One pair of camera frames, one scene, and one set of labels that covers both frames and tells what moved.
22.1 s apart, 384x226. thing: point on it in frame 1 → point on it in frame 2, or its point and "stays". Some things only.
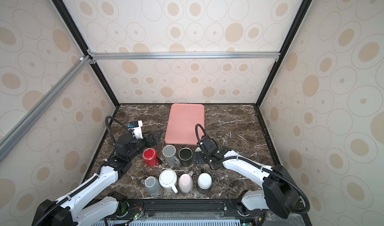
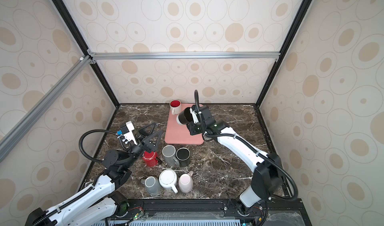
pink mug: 185,182 stays
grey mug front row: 151,185 stays
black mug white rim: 185,155 stays
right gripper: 199,161 → 191,127
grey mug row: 168,151 stays
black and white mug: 204,182 → 185,116
